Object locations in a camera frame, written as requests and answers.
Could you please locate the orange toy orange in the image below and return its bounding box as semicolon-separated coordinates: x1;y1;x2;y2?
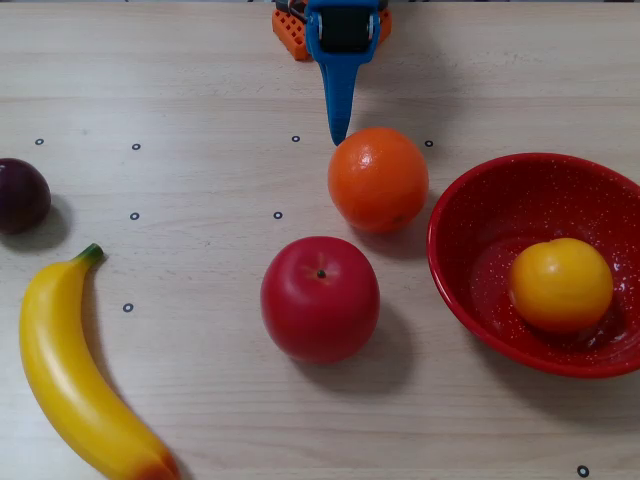
327;126;430;235

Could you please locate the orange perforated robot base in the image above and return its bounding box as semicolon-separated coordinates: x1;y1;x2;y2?
272;7;394;62

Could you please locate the red toy apple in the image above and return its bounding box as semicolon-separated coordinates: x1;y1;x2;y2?
259;235;381;365

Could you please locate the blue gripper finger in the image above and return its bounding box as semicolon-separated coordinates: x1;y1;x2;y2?
304;12;382;147

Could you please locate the blue gripper body with motor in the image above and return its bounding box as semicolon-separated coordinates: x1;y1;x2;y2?
307;0;380;54

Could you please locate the yellow toy banana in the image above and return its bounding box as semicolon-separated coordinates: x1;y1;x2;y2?
18;243;182;480

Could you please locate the dark purple toy plum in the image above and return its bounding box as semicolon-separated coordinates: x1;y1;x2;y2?
0;157;53;236

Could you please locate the red speckled bowl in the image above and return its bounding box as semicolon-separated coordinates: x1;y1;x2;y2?
426;152;640;380

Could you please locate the yellow-orange toy peach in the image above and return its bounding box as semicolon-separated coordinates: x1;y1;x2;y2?
508;237;615;335

